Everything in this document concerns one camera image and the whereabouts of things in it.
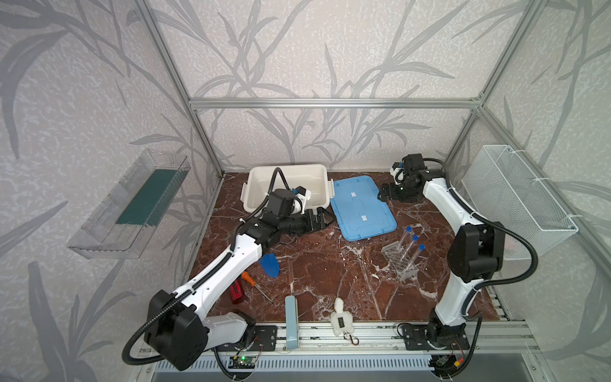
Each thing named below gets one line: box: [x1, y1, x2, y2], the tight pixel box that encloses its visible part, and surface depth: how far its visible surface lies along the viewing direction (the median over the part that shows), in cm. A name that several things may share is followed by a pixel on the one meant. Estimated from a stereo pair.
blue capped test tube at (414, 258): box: [405, 243, 426, 273], surface depth 89 cm
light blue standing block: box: [284, 295, 299, 350], surface depth 74 cm
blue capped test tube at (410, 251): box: [400, 234, 420, 266], surface depth 91 cm
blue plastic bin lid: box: [330, 175, 397, 242], surface depth 107 cm
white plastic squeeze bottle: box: [330, 296, 355, 337], surface depth 76 cm
